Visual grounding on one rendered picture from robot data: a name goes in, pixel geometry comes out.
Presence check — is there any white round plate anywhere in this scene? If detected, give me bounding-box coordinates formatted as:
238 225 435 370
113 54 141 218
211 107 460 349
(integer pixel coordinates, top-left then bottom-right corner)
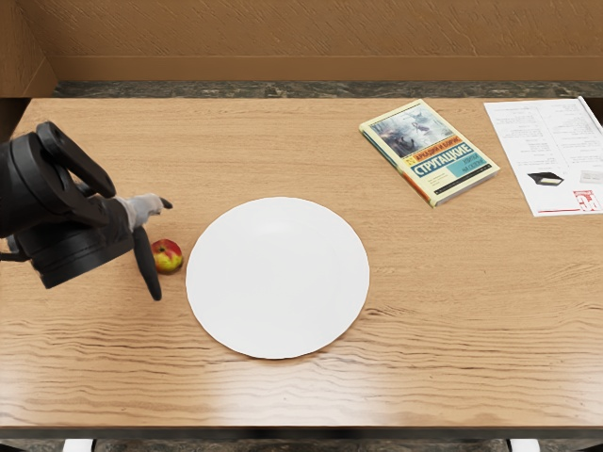
185 196 371 361

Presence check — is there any white printed paper sheet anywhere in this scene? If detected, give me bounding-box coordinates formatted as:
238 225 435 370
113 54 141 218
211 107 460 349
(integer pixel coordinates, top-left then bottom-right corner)
483 95 603 218

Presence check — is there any red and yellow apple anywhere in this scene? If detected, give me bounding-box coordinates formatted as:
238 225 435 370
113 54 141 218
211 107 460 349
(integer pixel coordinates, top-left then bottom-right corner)
150 238 184 275

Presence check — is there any paperback book with illustrated cover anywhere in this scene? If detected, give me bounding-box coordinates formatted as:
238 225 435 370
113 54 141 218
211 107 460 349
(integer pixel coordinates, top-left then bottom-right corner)
358 98 501 209

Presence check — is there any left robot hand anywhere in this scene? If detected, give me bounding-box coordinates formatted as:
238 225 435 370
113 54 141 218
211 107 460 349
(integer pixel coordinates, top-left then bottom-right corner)
114 192 174 302

